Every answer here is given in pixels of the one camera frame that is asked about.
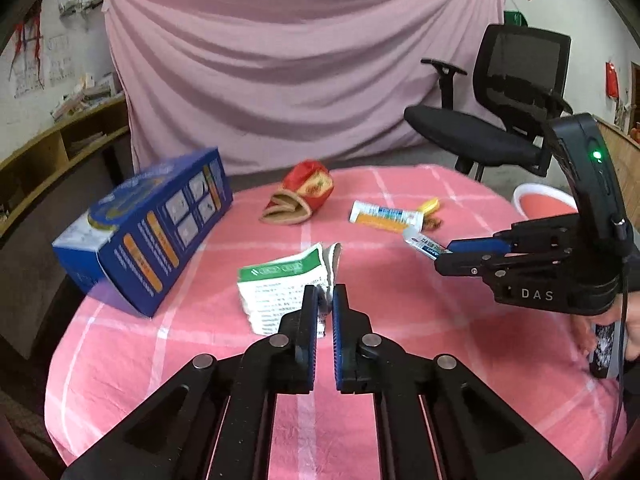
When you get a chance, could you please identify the blue cardboard box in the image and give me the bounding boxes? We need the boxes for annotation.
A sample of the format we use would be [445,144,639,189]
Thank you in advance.
[51,147,234,318]

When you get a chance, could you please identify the red tassel wall decoration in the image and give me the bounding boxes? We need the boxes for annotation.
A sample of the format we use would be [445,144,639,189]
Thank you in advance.
[12,0,46,86]

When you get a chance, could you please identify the stack of books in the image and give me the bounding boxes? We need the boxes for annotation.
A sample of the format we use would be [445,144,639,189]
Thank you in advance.
[50,74,126,121]

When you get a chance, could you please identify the white orange medicine box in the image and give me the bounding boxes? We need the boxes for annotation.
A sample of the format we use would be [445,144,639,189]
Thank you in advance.
[349,200,426,234]

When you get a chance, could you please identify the green white paper leaflet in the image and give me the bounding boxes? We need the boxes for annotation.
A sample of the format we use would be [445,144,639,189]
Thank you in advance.
[236,242,344,337]

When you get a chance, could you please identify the white wall calendar sheets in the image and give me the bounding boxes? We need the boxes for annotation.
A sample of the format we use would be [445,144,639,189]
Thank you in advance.
[9,35,71,100]

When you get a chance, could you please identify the wooden cabinet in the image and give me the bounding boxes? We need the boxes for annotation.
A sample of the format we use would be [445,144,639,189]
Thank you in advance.
[592,115,640,213]

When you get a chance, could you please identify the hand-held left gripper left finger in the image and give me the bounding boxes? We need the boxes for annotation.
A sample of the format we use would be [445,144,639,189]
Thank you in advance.
[60,284,321,480]

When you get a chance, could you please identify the pink bin with white rim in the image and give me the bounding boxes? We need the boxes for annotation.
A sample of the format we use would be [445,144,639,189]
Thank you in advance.
[513,183,580,219]

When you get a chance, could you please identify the pink hanging sheet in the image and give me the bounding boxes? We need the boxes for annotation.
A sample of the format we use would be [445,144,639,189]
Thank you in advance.
[101,0,507,177]

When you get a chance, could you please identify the wire wall rack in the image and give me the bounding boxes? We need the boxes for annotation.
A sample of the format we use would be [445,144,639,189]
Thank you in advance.
[57,0,108,18]

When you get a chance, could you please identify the person's right hand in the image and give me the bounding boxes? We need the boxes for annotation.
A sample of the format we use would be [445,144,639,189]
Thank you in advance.
[570,292,640,363]

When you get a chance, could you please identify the white blue tube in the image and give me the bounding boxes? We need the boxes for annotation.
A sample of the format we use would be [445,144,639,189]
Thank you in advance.
[401,225,453,261]

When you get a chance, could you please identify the black cable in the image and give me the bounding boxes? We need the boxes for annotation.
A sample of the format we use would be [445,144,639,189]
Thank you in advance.
[606,217,632,461]

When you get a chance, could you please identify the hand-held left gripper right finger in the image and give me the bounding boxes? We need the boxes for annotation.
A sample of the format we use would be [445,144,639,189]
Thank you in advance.
[330,284,586,480]

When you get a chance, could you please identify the black office chair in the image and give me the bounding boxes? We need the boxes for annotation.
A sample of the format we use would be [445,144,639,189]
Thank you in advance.
[403,23,573,183]

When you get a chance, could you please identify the wooden shelf unit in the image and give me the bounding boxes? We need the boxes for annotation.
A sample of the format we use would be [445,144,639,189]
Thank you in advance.
[0,95,132,241]

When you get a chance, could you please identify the pink checked tablecloth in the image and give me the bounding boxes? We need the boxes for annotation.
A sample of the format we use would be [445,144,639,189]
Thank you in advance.
[44,164,628,480]

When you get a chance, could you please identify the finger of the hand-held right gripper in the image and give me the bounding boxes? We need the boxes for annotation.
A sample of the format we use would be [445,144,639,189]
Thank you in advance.
[447,214,584,257]
[434,253,567,278]

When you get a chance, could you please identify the red gold snack packet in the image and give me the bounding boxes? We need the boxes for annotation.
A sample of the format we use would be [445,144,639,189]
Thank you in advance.
[259,160,335,226]

